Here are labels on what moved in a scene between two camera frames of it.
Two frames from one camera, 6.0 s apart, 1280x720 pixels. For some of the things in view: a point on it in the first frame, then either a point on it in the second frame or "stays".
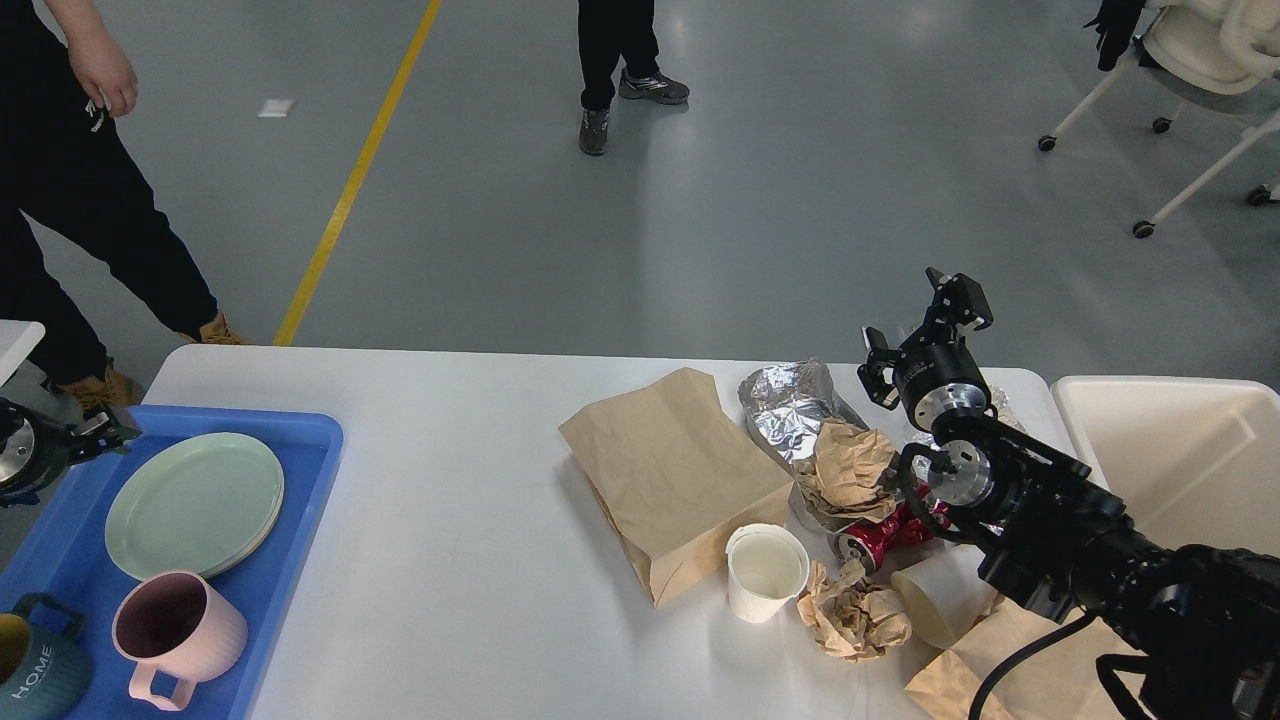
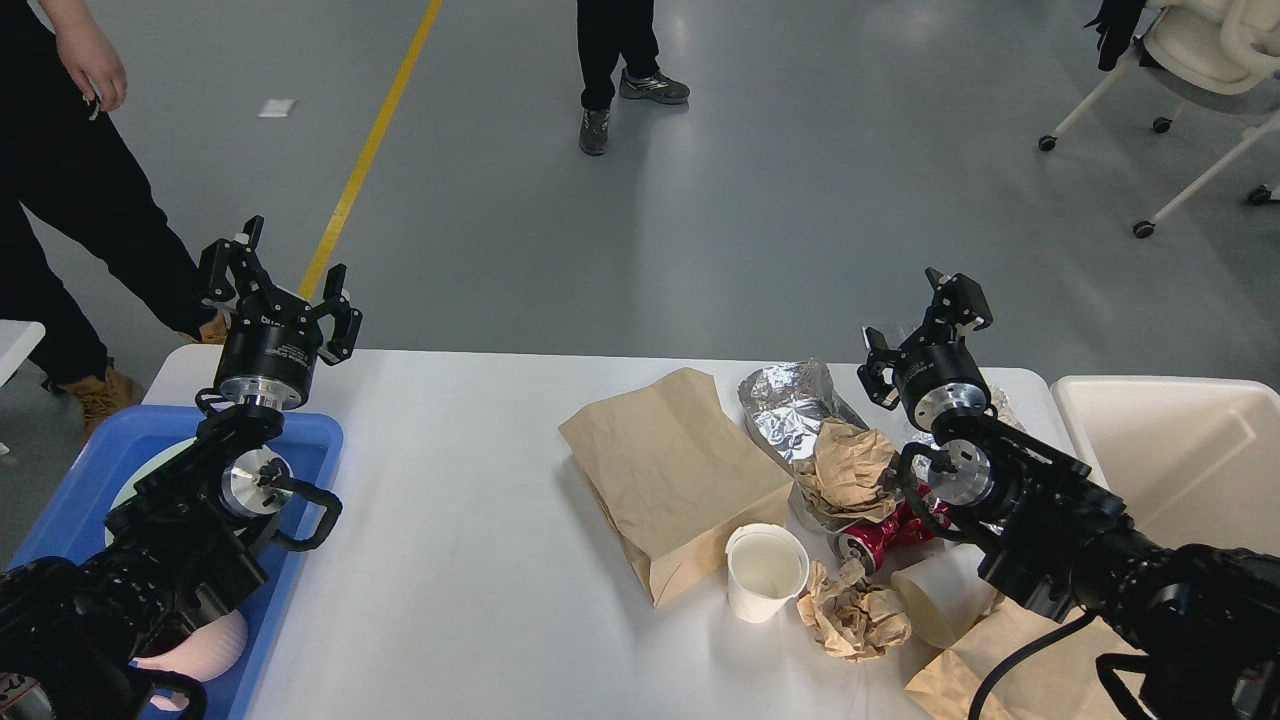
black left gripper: (31, 443) -> (269, 351)
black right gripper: (936, 374) stays
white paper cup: (767, 567) stays
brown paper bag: (677, 474) stays
